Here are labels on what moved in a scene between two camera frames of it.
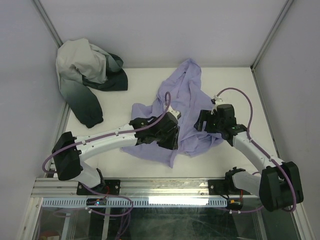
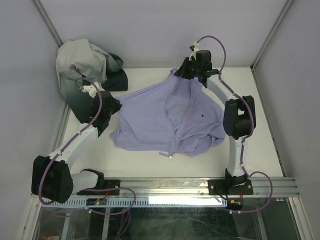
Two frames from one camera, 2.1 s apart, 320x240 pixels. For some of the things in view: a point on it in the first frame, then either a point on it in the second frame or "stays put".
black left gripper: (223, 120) → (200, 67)
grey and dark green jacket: (83, 67) stays put
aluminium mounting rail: (146, 188) stays put
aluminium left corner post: (53, 32) stays put
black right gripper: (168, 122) → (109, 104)
